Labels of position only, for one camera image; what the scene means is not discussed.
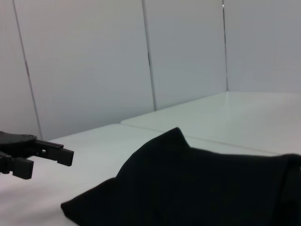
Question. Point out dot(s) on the black t-shirt with FREE print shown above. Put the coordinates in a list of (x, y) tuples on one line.
[(200, 183)]

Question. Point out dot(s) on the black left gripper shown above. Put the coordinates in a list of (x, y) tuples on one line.
[(14, 146)]

